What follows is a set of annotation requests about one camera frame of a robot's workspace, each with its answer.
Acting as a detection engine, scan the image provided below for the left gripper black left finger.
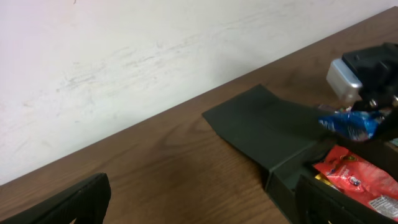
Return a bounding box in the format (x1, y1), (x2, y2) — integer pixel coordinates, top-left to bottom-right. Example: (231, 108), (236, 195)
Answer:
(1, 173), (111, 224)

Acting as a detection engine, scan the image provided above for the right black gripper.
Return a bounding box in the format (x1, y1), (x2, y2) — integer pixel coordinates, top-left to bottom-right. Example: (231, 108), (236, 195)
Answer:
(340, 43), (397, 141)

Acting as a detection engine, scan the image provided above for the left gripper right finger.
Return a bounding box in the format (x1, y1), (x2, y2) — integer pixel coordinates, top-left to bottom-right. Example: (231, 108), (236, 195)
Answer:
(295, 175), (397, 224)

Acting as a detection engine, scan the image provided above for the yellow snack bag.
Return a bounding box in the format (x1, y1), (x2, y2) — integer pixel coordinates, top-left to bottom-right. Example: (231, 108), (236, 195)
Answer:
(315, 174), (340, 191)

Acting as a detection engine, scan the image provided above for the blue Oreo cookie pack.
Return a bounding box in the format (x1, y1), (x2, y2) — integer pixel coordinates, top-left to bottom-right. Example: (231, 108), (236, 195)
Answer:
(318, 111), (385, 141)

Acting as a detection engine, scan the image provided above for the red snack bag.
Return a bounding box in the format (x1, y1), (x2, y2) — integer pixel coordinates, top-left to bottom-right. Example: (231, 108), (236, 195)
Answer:
(313, 146), (397, 221)

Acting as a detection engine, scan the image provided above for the black box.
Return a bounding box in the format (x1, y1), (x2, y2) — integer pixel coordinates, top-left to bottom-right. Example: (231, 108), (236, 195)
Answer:
(203, 85), (397, 223)

